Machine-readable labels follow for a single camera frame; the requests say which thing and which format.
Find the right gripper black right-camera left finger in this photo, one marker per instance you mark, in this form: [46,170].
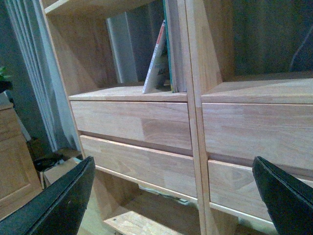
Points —
[57,210]

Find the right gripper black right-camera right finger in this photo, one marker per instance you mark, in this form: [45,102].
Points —
[289,201]

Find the thin white magazine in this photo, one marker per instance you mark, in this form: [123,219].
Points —
[158,69]

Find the wooden side cabinet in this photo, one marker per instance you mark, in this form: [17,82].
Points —
[19,182]

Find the lower right wooden drawer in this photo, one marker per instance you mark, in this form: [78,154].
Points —
[232,184]

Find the wooden drawer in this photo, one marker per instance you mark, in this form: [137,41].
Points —
[232,184]
[162,123]
[280,133]
[163,169]

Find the upper right wooden drawer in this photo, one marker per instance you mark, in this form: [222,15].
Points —
[280,133]

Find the light wooden bookshelf unit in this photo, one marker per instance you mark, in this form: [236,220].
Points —
[175,98]

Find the grey curtain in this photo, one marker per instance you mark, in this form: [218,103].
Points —
[38,94]

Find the lower left wooden drawer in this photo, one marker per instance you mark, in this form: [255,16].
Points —
[163,169]

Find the upper left wooden drawer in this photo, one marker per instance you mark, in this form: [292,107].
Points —
[162,123]

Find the teal-covered upright book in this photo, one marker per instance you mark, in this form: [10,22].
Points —
[174,46]

